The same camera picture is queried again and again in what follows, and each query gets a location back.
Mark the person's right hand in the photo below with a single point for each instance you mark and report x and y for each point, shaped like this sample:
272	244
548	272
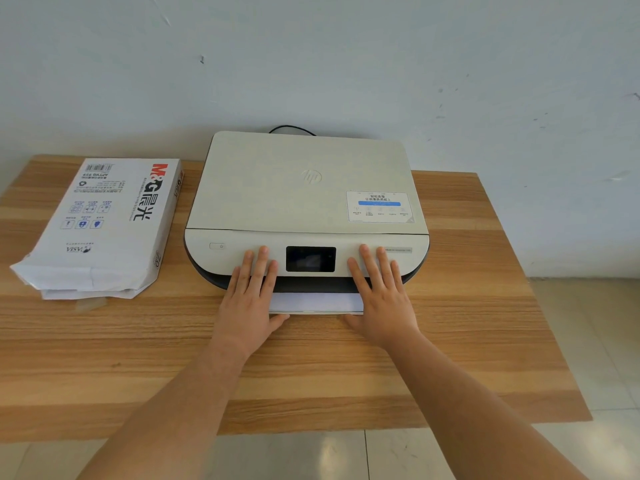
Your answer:
387	309

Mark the person's left hand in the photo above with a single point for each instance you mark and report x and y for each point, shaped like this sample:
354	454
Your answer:
247	312

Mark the person's right thumb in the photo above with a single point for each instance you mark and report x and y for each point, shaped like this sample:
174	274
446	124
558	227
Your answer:
354	322

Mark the person's right middle finger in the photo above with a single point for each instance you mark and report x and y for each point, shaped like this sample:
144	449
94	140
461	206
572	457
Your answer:
370	267

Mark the person's left thumb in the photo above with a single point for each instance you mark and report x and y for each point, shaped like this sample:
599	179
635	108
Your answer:
280	323

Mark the person's left little finger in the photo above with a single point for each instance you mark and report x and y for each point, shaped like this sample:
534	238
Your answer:
233	282

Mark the person's right little finger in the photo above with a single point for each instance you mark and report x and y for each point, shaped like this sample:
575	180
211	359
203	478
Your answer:
397	277

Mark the person's left middle finger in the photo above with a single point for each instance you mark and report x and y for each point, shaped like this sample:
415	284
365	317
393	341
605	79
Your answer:
260	269

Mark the printer paper tray with sheets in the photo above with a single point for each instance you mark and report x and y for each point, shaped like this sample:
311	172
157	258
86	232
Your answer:
317	302

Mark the person's left forearm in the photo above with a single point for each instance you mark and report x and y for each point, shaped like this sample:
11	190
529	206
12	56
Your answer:
170	419

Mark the person's right forearm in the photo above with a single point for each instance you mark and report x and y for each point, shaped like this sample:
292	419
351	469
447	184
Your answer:
470	419

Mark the white inkjet printer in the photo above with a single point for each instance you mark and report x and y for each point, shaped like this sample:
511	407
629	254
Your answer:
280	194

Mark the white paper ream package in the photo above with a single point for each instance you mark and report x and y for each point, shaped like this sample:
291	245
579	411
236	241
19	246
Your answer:
107	219

